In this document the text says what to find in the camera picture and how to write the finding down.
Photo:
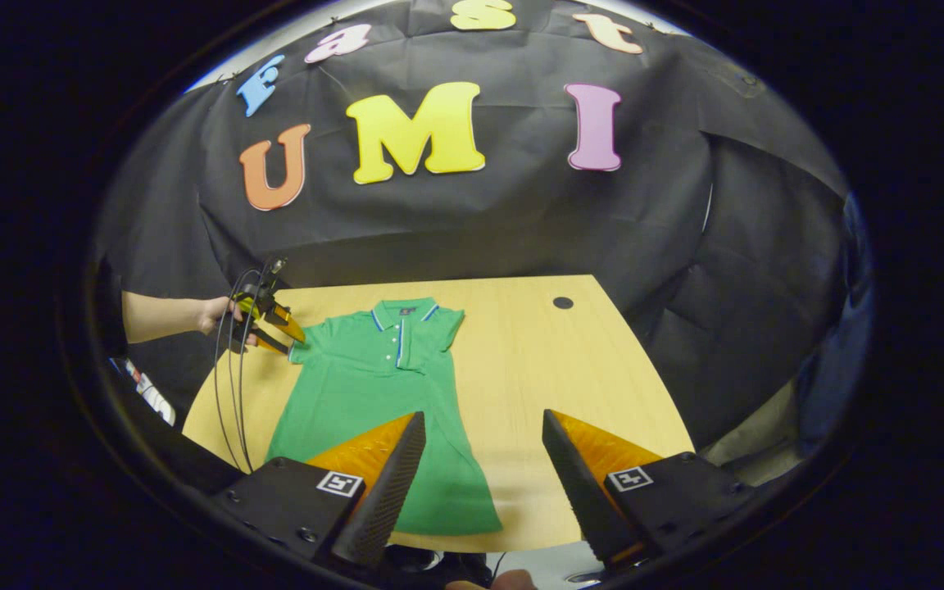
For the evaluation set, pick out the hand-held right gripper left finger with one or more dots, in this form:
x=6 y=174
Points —
x=394 y=492

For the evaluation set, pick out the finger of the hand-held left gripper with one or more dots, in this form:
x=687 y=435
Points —
x=271 y=344
x=285 y=321

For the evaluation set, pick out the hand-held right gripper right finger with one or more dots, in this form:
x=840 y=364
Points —
x=578 y=492

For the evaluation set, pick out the green T-shirt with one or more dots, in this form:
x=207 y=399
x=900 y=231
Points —
x=374 y=393

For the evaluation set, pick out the round grey floor fitting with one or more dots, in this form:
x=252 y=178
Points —
x=584 y=577

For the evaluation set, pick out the black backdrop cloth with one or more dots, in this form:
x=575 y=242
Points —
x=480 y=221

